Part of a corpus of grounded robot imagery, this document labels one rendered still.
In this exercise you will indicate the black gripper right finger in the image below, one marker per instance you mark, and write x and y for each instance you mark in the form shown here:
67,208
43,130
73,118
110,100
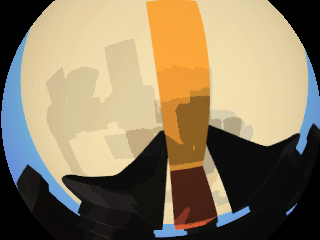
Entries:
243,166

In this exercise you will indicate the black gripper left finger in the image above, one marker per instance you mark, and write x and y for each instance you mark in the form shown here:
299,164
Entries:
139,188

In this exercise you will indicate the orange bar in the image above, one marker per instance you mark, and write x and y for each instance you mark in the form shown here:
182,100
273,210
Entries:
182,71

